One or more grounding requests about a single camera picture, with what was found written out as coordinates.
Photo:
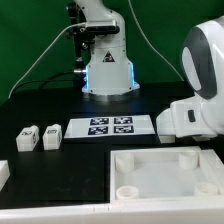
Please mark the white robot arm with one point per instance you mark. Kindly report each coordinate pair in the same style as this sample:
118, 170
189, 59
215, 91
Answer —
110, 73

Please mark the white square tabletop part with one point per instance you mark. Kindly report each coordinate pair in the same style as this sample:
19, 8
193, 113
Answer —
165, 173

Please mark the white sheet with tags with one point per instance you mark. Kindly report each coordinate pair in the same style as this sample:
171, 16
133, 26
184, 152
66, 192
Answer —
109, 126

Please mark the white left corner block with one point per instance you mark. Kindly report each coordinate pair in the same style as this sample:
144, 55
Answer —
4, 173

